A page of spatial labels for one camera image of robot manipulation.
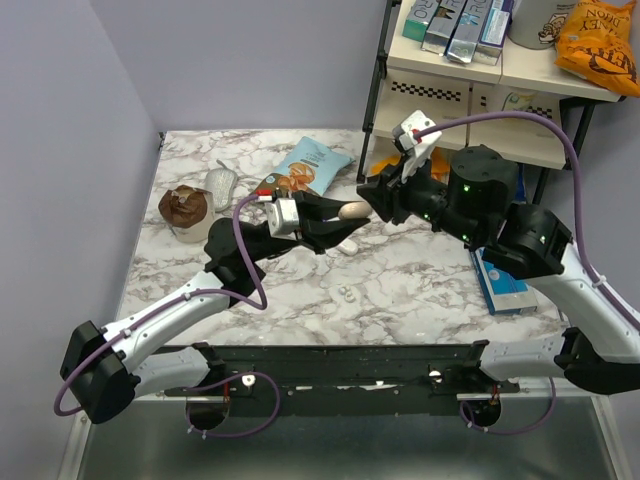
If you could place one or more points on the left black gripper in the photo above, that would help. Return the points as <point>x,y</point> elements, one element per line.
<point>313,231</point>

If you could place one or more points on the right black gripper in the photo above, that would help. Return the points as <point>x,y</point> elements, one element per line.
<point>387,196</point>

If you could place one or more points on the beige earbud charging case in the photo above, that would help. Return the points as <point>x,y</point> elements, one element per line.
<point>355,210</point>

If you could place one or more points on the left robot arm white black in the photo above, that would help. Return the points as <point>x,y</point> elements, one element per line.
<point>105,368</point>

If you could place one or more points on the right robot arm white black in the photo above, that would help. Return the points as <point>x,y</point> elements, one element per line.
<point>599,353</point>

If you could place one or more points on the white earbud charging case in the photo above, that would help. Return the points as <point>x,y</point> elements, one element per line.
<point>348,247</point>

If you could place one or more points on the blue cassava chips bag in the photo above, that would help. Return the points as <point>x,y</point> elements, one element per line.
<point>309,167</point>

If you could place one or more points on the orange snack bag lower shelf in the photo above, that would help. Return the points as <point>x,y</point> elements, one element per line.
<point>440,164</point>

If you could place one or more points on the brown paper wrapped cup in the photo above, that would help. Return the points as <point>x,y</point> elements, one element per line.
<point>189,213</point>

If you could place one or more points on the blue Doritos bag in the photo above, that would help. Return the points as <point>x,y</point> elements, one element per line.
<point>521,195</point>

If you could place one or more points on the blue white card packet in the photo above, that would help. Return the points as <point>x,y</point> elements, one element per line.
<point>504,295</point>

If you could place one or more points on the white yellow cup on shelf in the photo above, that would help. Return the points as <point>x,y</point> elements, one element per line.
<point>516,100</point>

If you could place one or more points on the silver toothpaste box middle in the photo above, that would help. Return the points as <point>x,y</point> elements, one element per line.
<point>463,44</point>

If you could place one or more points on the silver toothpaste box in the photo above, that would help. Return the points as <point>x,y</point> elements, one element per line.
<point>442,26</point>
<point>463,44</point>

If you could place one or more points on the silver toothpaste box left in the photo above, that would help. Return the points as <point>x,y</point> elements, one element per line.
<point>442,26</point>

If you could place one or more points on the teal toothpaste box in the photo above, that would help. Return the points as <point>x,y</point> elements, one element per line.
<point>419,18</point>

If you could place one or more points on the blue white toothpaste box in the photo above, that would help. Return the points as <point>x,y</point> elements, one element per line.
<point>491,41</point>

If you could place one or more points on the white popcorn tub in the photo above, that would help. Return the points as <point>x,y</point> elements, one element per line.
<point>536,24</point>

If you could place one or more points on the orange honey dijon chips bag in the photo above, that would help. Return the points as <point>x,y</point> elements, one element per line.
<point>594,44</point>

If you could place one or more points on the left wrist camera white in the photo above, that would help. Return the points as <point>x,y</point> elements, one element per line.
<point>282,214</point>

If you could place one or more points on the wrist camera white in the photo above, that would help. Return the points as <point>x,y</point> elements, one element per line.
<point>282,214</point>
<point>414,145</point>

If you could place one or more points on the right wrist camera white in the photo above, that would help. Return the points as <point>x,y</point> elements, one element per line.
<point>414,145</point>

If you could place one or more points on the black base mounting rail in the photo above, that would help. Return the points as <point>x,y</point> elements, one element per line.
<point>314,381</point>

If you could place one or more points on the black frame cream shelf unit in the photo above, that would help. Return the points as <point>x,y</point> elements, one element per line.
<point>406,79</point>

